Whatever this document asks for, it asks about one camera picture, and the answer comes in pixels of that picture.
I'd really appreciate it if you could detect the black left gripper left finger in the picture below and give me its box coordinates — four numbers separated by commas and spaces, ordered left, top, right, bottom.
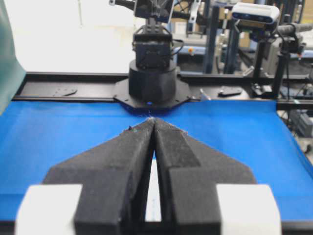
43, 118, 155, 235

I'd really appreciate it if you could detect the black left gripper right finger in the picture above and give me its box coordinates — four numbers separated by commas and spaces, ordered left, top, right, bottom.
154, 118, 257, 235

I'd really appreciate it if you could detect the blue white striped towel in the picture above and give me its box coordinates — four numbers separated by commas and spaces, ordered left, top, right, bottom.
145, 157, 162, 222

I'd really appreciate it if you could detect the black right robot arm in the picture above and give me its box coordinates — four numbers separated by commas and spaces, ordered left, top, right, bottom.
109, 0, 203, 109

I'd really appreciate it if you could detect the blue table mat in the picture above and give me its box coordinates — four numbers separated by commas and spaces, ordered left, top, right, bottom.
0, 100, 313, 221

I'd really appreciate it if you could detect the black small bracket plate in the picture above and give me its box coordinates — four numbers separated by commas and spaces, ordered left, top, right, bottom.
218, 86, 243, 97

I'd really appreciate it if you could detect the black aluminium table frame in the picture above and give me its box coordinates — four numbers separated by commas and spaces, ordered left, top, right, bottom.
12, 72, 313, 111

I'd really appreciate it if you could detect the black camera tripod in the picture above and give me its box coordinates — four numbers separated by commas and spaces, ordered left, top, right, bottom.
252, 23, 313, 99

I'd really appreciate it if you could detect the white depth camera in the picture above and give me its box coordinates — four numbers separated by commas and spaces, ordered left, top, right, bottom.
231, 2, 280, 24

